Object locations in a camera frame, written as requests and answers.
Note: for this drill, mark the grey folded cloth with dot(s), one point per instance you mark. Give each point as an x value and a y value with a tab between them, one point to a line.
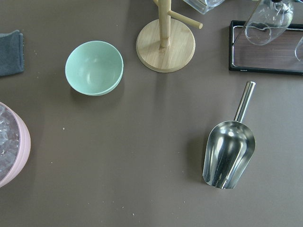
11	53

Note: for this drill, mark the pink bowl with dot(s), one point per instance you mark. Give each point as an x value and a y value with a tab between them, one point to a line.
23	152

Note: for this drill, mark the wine glass rack tray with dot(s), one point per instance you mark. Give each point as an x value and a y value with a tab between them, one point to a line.
278	56

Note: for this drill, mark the upper wine glass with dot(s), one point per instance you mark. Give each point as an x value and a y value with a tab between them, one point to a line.
268	21

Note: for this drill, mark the clear ice cubes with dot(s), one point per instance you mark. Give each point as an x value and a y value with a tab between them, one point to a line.
9	141

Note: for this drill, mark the brown table mat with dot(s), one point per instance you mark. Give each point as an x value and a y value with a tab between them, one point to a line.
134	157

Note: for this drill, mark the mint green bowl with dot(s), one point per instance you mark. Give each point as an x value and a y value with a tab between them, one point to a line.
94	68

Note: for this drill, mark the wooden cup tree stand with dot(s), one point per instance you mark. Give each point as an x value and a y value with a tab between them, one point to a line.
167	44

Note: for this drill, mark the clear textured glass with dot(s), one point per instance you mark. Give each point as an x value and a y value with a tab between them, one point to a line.
203	6

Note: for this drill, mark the lower wine glass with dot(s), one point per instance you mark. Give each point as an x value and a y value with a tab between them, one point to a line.
299	50

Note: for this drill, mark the steel ice scoop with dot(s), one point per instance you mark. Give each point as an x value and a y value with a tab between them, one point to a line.
230	147

